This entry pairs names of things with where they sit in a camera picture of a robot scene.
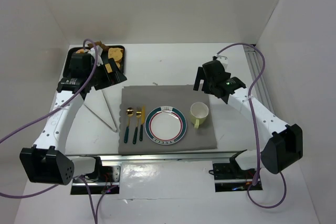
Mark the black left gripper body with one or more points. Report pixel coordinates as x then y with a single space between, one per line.
111 74

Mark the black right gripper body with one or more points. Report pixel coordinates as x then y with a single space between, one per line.
203 77

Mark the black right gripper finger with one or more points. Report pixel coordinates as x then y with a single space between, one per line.
207 86
200 76

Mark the herb bread slice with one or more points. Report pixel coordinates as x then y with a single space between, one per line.
116 54
118 65

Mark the sugared orange donut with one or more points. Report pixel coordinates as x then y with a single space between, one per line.
82 51

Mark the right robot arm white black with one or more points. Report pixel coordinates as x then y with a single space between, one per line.
283 142

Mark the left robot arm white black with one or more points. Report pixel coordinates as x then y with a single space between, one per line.
45 162

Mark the black bread tray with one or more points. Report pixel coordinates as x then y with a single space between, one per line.
124 60

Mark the small toast piece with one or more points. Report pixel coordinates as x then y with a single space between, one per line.
108 68

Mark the pale yellow mug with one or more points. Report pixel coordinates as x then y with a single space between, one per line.
199 112

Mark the grey placemat cloth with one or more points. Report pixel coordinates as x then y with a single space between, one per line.
180 97

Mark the brown croissant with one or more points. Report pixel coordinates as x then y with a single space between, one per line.
101 45

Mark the white plate teal red rim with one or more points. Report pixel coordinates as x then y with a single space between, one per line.
165 125

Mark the gold spoon green handle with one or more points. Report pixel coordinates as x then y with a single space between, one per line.
130 112

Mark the gold fork green handle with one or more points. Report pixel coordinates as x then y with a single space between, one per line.
138 116

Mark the gold knife green handle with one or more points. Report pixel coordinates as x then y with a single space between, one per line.
142 122

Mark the aluminium front rail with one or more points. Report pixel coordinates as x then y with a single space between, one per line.
165 157

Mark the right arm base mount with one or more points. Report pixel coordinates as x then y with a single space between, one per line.
229 176

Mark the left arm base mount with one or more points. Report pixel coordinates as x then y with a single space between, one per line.
108 181

